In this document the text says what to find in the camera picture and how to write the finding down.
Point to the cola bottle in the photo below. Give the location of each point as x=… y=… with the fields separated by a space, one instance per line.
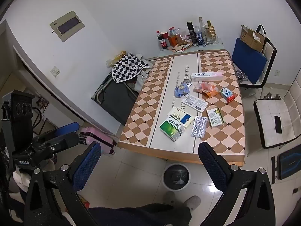
x=162 y=41

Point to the black phone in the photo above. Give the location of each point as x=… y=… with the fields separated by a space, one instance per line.
x=278 y=124

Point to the grey slipper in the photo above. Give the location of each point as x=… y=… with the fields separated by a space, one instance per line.
x=169 y=196
x=191 y=202

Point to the grey folding bed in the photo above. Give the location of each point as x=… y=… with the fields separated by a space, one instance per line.
x=115 y=101

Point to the white round trash can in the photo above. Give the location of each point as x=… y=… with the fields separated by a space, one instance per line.
x=176 y=176

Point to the brown paper scraps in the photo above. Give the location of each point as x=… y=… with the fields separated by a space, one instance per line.
x=180 y=48

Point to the long white pink box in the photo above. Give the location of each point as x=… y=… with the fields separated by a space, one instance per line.
x=207 y=76

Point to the white green-edged medicine box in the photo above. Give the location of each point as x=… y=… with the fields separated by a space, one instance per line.
x=215 y=117

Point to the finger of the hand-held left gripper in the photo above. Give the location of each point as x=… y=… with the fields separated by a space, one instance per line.
x=58 y=143
x=68 y=127

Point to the red paper cup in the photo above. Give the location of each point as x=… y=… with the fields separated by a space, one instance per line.
x=165 y=35

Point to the black monitor screen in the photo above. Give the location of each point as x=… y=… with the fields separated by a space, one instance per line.
x=290 y=164

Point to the white yellow blue medicine box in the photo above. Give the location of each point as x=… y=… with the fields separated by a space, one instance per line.
x=185 y=119

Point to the black spray can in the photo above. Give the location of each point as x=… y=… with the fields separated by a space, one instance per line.
x=191 y=33

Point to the silver blister pack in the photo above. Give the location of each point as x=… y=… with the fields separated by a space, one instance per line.
x=199 y=126

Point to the clear plastic bag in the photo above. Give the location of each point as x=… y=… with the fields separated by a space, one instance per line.
x=180 y=34

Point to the clear glass bottle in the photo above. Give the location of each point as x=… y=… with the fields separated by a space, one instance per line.
x=200 y=22

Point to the wall socket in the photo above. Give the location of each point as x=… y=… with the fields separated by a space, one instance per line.
x=277 y=72

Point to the white chair with cushion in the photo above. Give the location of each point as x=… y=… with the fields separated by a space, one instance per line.
x=269 y=51

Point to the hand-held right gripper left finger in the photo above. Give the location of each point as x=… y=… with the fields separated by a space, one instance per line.
x=87 y=167

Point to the person's dark trouser leg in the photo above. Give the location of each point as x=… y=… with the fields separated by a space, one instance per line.
x=141 y=215

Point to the wall poster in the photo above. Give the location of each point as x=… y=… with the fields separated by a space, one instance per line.
x=42 y=103

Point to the checkered tablecloth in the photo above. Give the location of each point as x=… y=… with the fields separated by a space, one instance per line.
x=223 y=141

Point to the wall switch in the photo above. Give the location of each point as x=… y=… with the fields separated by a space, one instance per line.
x=55 y=71

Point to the orange box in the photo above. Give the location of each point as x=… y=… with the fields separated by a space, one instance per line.
x=173 y=40

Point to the white black-edged chair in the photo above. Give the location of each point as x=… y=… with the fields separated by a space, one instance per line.
x=265 y=113

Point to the cardboard box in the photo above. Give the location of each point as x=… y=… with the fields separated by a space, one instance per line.
x=252 y=38

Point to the dark blue bottle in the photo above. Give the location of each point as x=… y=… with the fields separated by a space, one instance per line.
x=200 y=38

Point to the gold-capped perfume bottle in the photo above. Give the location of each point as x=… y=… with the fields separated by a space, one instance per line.
x=210 y=31

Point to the blue printed plastic wrapper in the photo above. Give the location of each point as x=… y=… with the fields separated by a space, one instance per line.
x=181 y=90

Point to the orange plastic bag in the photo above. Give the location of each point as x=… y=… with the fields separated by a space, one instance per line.
x=207 y=89

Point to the small foil packet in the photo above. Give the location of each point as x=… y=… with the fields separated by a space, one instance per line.
x=188 y=82

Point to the pink suitcase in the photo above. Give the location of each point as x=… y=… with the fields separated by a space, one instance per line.
x=98 y=140

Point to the small blue red box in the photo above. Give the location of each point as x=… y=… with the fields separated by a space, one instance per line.
x=227 y=94

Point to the yellow plastic bag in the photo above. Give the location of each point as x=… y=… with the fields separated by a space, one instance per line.
x=117 y=57

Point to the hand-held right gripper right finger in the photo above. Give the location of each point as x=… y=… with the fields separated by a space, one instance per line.
x=211 y=167

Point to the black white checkered cloth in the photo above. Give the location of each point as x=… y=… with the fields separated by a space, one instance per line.
x=128 y=67

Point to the beige electrical panel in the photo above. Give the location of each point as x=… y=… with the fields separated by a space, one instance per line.
x=67 y=26

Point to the green medicine box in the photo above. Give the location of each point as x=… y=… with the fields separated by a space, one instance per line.
x=170 y=128

